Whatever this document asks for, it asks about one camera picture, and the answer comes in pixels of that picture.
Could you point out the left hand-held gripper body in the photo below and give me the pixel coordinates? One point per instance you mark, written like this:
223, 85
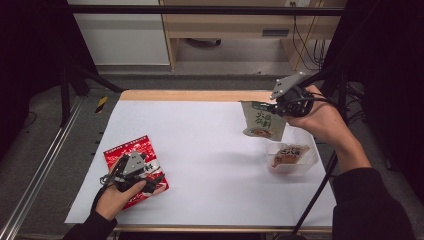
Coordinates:
135, 163

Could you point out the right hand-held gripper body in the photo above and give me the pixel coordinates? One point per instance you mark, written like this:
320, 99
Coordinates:
295, 103

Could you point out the green and beige seasoning packet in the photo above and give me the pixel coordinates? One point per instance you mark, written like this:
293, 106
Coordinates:
263, 123

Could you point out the red seasoning packet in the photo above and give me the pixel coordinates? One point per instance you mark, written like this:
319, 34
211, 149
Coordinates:
140, 145

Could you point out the clear plastic container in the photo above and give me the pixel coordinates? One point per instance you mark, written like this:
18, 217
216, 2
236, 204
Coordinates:
308, 167

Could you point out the person's right hand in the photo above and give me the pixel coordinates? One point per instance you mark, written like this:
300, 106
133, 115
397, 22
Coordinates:
325, 121

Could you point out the person's left hand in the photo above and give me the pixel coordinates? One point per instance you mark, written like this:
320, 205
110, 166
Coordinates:
111, 203

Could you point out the black metal stand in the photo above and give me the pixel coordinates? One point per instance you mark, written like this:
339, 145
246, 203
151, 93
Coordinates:
65, 100
343, 85

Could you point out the white table sheet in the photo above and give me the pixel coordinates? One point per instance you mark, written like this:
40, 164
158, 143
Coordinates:
200, 140

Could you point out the wooden table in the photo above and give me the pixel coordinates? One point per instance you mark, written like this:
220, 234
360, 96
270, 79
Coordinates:
200, 95

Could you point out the light wooden desk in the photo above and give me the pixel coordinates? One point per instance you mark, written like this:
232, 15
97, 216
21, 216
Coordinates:
226, 23

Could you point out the black curtain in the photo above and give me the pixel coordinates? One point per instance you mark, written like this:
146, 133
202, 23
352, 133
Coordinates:
26, 50
393, 66

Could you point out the black horizontal bar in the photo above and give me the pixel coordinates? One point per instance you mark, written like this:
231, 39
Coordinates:
200, 10

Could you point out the white cabinet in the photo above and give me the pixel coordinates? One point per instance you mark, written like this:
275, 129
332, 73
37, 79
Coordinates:
123, 40

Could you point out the aluminium rail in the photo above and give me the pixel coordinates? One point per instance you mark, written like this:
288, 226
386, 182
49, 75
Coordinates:
40, 173

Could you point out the white wall socket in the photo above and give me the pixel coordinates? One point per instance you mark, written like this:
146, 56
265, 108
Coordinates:
300, 2

